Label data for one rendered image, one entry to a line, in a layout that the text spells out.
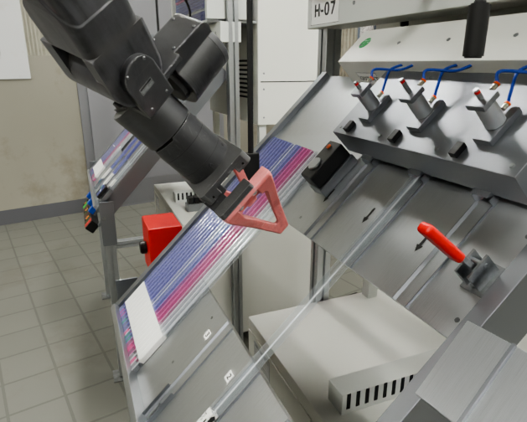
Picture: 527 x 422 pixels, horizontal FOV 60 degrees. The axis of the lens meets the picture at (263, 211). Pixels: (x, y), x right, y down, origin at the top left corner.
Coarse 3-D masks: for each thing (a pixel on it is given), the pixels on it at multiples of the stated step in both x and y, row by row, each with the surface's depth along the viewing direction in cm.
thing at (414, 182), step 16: (416, 176) 60; (400, 192) 60; (384, 208) 60; (384, 224) 60; (368, 240) 60; (352, 256) 59; (336, 272) 59; (320, 288) 59; (304, 304) 59; (288, 320) 59; (272, 336) 59; (272, 352) 59; (256, 368) 59; (240, 384) 58; (224, 400) 58
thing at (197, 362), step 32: (192, 320) 78; (224, 320) 71; (160, 352) 78; (192, 352) 72; (224, 352) 66; (160, 384) 72; (192, 384) 67; (224, 384) 62; (256, 384) 58; (160, 416) 67; (192, 416) 62; (224, 416) 58; (256, 416) 54; (288, 416) 52
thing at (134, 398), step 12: (120, 324) 92; (120, 336) 87; (120, 348) 84; (120, 360) 81; (132, 372) 78; (132, 384) 75; (132, 396) 71; (132, 408) 69; (132, 420) 67; (144, 420) 68
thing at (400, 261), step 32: (320, 96) 100; (352, 96) 89; (288, 128) 100; (320, 128) 90; (352, 192) 69; (384, 192) 65; (416, 192) 60; (448, 192) 56; (320, 224) 70; (352, 224) 65; (416, 224) 56; (448, 224) 53; (480, 224) 50; (512, 224) 47; (384, 256) 57; (416, 256) 53; (512, 256) 45; (384, 288) 54; (416, 288) 50; (448, 288) 48; (448, 320) 45
